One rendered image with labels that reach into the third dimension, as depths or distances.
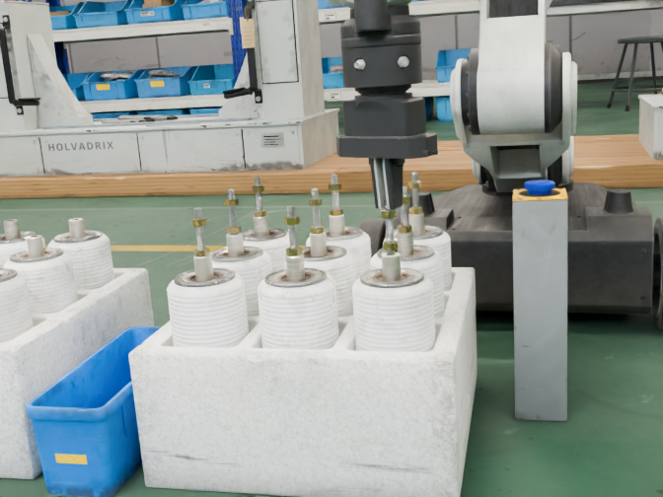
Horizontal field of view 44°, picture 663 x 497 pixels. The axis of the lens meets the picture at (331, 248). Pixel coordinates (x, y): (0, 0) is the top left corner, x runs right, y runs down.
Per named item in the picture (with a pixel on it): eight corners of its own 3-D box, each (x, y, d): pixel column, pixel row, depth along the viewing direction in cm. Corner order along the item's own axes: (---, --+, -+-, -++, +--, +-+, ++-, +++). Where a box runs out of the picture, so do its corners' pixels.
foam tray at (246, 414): (245, 369, 140) (235, 267, 136) (477, 376, 131) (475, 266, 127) (144, 488, 103) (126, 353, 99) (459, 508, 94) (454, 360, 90)
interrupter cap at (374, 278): (410, 292, 92) (410, 286, 92) (349, 288, 96) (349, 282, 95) (433, 274, 99) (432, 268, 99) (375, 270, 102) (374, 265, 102)
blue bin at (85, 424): (137, 396, 131) (128, 325, 128) (202, 398, 129) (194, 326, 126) (35, 496, 103) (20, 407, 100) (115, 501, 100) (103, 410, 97)
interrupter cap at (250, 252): (234, 266, 109) (233, 261, 108) (197, 259, 114) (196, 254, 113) (274, 253, 114) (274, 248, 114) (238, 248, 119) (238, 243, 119)
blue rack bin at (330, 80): (327, 86, 623) (325, 57, 618) (376, 83, 614) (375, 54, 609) (310, 90, 576) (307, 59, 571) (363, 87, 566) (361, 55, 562)
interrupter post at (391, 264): (398, 284, 96) (397, 257, 95) (379, 283, 97) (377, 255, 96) (405, 279, 98) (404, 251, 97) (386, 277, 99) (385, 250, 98)
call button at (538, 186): (524, 194, 112) (524, 179, 112) (554, 193, 111) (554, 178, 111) (524, 199, 109) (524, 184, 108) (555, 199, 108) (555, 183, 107)
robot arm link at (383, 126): (454, 150, 94) (451, 42, 91) (411, 163, 86) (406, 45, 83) (362, 148, 101) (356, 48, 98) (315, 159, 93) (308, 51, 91)
